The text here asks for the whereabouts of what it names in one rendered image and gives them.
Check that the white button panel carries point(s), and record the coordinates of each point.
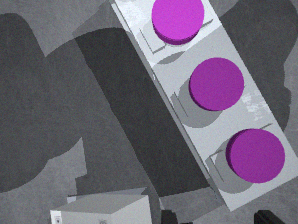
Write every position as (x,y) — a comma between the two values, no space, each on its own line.
(127,206)

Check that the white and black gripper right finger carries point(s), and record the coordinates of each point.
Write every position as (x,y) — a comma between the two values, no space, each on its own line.
(266,217)

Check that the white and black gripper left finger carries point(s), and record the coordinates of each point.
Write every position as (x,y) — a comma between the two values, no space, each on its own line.
(167,217)

